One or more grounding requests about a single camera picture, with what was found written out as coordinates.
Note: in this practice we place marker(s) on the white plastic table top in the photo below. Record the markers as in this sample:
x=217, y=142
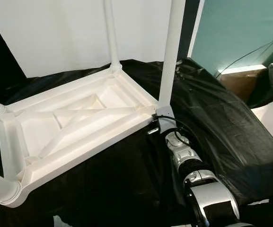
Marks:
x=84, y=127

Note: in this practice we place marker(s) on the black plastic cover sheet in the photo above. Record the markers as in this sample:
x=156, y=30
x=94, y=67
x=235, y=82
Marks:
x=212, y=123

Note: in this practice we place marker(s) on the brown wooden furniture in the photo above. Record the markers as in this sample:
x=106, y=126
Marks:
x=242, y=87

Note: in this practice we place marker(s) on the white furniture top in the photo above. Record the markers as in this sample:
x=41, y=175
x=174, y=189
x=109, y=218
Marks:
x=271, y=123

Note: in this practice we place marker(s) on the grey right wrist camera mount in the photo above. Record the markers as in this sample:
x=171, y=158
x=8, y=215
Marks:
x=167, y=125

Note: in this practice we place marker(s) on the black vertical wall strip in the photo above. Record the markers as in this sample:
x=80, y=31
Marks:
x=190, y=28

